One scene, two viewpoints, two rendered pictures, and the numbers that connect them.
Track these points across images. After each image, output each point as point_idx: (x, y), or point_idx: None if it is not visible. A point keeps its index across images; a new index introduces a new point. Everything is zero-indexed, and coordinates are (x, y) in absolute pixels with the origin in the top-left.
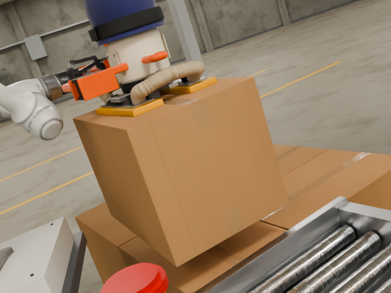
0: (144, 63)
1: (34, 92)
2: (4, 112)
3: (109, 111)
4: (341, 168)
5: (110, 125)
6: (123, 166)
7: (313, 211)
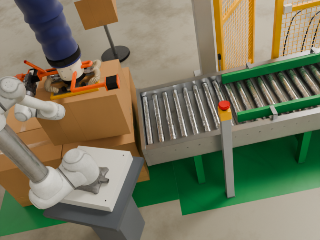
0: (82, 68)
1: None
2: (28, 118)
3: (71, 94)
4: None
5: (95, 97)
6: (99, 111)
7: None
